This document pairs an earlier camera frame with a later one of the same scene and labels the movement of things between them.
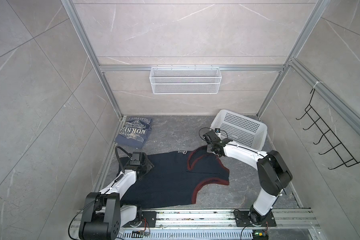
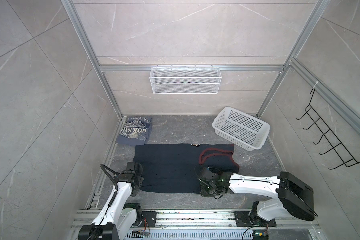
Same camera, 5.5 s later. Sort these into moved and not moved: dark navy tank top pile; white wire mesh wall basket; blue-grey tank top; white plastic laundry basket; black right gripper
Moved: dark navy tank top pile; black right gripper
Not moved: blue-grey tank top; white wire mesh wall basket; white plastic laundry basket
